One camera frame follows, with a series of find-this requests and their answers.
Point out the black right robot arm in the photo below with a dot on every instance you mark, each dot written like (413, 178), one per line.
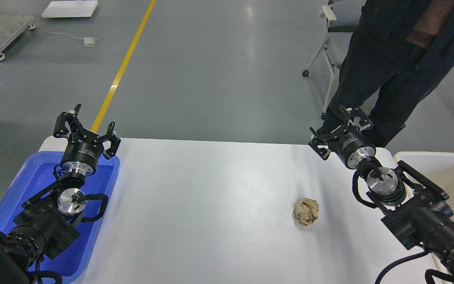
(415, 208)

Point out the white power adapter with cable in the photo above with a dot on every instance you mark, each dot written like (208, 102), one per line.
(86, 41)

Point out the metal wheeled platform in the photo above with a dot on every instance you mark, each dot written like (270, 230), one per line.
(11, 26)

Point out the brown paper ball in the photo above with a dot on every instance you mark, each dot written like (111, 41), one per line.
(305, 211)

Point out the white grey office chair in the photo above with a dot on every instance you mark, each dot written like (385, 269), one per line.
(340, 18)

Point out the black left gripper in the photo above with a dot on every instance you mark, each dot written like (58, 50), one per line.
(82, 155)

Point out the white flat board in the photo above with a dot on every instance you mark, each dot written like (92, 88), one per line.
(70, 9)

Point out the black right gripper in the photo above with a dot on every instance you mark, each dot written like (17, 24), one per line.
(352, 147)

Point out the person in dark clothes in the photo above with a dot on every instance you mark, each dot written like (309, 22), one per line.
(401, 48)

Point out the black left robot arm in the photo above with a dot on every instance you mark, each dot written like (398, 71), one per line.
(47, 226)

